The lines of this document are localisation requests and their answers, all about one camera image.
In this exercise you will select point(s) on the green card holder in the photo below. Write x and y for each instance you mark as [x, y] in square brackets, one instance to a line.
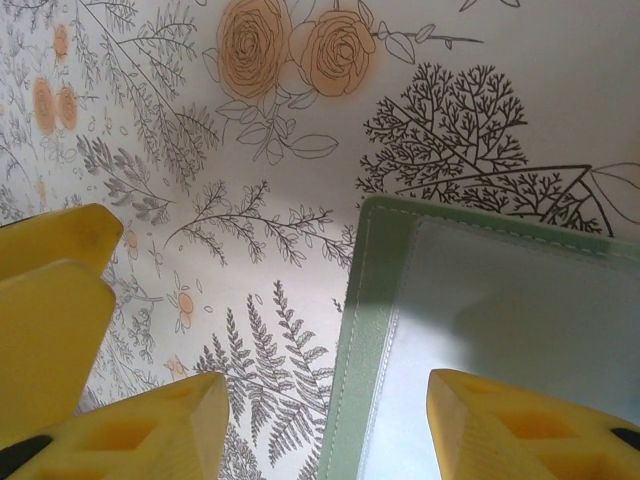
[380, 280]

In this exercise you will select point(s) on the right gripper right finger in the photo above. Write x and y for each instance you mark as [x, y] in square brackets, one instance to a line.
[525, 440]

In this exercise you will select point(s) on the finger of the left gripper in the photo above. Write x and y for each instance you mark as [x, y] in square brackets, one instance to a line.
[50, 340]
[60, 235]

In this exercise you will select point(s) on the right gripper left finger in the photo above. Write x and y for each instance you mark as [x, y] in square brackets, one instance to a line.
[150, 440]

